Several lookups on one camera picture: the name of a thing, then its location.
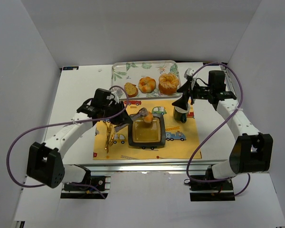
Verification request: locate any small round bun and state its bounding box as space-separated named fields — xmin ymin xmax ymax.
xmin=143 ymin=113 xmax=153 ymax=124

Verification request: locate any toasted bread slice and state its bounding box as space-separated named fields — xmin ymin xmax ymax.
xmin=124 ymin=82 xmax=138 ymax=98

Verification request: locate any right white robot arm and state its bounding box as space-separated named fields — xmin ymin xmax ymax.
xmin=172 ymin=68 xmax=273 ymax=182

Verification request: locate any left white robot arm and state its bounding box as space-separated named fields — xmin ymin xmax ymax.
xmin=27 ymin=88 xmax=149 ymax=188

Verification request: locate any gold fork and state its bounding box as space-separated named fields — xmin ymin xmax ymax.
xmin=104 ymin=121 xmax=116 ymax=154

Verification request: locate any dark green mug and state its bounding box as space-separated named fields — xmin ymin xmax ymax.
xmin=173 ymin=106 xmax=190 ymax=124

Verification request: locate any black square plate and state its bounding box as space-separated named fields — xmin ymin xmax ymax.
xmin=128 ymin=114 xmax=165 ymax=150

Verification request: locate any twisted glazed bun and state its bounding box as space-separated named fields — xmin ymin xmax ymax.
xmin=138 ymin=76 xmax=156 ymax=93

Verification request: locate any floral serving tray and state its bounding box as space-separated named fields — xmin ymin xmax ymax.
xmin=111 ymin=60 xmax=181 ymax=100

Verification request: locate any yellow vehicle print placemat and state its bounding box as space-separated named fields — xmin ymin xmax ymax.
xmin=93 ymin=99 xmax=200 ymax=160

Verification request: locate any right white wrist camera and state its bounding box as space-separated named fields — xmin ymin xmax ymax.
xmin=184 ymin=68 xmax=198 ymax=82

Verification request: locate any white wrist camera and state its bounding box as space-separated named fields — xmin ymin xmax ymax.
xmin=109 ymin=87 xmax=123 ymax=98
xmin=184 ymin=68 xmax=198 ymax=82

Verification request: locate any ring-shaped sugared bread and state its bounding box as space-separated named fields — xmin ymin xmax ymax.
xmin=159 ymin=73 xmax=180 ymax=95

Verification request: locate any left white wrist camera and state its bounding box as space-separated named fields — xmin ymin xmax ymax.
xmin=109 ymin=87 xmax=123 ymax=98

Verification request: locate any aluminium frame rail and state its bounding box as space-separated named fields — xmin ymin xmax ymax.
xmin=34 ymin=156 xmax=233 ymax=173

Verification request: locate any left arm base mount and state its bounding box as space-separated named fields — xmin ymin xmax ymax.
xmin=60 ymin=175 xmax=111 ymax=200

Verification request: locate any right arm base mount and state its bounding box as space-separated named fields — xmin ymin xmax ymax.
xmin=184 ymin=165 xmax=235 ymax=202

